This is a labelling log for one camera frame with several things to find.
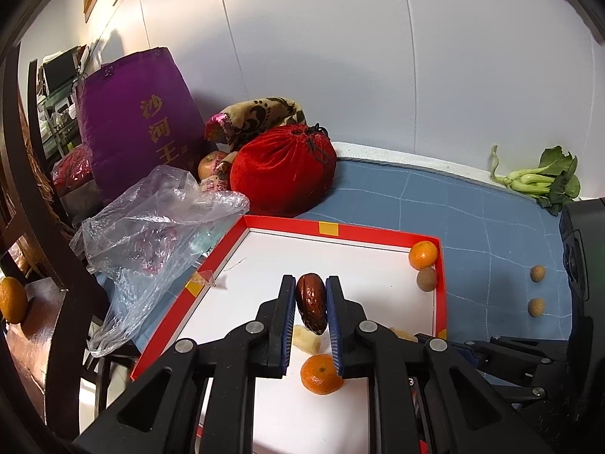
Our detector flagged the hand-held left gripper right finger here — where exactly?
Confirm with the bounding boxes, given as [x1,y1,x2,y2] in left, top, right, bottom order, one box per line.
[325,274,556,454]

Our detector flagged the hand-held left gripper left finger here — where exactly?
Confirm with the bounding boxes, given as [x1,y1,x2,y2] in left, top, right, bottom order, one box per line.
[71,274,298,454]

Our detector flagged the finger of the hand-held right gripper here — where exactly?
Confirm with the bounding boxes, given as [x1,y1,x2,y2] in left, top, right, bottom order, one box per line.
[489,335,570,367]
[415,333,563,405]

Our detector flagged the dark red date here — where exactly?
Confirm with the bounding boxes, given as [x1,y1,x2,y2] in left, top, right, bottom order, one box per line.
[295,272,328,336]

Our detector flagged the red rimmed white box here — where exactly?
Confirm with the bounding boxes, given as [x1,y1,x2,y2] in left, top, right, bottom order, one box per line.
[130,215,449,454]

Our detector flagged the tangerine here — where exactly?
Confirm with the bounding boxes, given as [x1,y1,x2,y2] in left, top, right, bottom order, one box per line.
[409,240,439,271]
[301,354,346,395]

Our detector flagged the green bok choy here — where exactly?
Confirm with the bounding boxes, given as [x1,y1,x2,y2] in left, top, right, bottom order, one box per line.
[489,144,581,218]

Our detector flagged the clear plastic bag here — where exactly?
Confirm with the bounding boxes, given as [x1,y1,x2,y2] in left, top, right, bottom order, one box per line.
[70,165,250,358]

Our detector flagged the red apple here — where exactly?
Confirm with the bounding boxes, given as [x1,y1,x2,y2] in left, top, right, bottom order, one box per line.
[197,150,228,180]

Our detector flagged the patterned brown cloth pouch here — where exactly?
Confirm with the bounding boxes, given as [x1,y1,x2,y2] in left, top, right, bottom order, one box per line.
[199,97,310,194]

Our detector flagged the dark wooden chair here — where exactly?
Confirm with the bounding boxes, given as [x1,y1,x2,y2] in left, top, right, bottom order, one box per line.
[0,42,143,440]

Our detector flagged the red plastic bag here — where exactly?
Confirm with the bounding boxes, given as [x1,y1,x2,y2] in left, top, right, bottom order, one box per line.
[52,144,102,213]

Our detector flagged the purple fabric bag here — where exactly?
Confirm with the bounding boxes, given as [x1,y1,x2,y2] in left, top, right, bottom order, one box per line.
[74,47,207,206]

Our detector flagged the orange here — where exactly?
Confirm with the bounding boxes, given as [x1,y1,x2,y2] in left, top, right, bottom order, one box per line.
[0,277,28,325]

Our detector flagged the cluttered shelf rack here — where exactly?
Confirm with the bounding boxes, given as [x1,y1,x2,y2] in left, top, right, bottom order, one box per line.
[28,45,93,157]

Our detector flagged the red velvet drawstring bag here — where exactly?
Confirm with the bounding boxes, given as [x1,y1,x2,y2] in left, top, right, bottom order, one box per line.
[229,123,338,218]

